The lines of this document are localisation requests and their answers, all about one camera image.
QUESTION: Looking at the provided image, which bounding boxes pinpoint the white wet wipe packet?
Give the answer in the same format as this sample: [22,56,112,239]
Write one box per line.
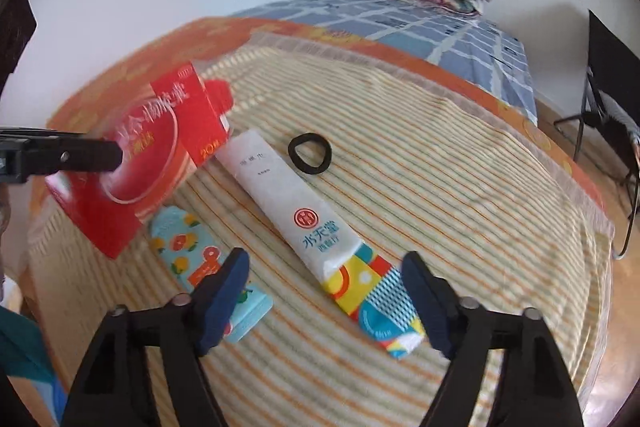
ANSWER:
[215,130,362,280]

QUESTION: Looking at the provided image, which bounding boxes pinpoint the black folding chair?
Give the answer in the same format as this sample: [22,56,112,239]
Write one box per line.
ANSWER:
[552,9,640,259]

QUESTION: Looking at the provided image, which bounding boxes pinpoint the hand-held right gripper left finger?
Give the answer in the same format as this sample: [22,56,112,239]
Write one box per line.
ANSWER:
[62,248,250,427]

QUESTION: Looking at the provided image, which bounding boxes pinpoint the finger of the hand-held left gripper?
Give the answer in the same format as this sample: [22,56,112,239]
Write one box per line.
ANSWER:
[0,131,123,184]

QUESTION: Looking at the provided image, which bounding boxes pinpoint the black hair tie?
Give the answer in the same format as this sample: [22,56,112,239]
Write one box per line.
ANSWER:
[288,133,333,175]

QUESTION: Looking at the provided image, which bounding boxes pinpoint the light blue fruit print packet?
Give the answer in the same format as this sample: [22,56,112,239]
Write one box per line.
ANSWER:
[150,205,274,343]

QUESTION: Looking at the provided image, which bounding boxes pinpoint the teal cloth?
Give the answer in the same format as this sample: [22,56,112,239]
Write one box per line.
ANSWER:
[0,302,67,410]

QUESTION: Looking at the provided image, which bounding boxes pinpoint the striped cloth on chair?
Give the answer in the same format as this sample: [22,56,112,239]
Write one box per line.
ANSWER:
[600,91,640,148]

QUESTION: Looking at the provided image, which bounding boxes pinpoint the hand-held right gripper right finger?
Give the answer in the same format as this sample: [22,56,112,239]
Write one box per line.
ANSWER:
[401,251,583,427]

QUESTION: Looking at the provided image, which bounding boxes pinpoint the colourful patterned packet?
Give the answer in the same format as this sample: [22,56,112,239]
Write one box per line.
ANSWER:
[322,244,427,360]

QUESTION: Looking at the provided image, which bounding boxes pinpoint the blue plaid bed sheet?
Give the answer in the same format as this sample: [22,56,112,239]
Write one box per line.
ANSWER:
[230,0,538,125]

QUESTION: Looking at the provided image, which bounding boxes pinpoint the red cardboard box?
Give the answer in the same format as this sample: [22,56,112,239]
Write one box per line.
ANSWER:
[45,62,236,259]

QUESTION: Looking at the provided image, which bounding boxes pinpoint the striped yellow towel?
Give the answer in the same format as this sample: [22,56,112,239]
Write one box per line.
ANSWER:
[27,32,616,427]

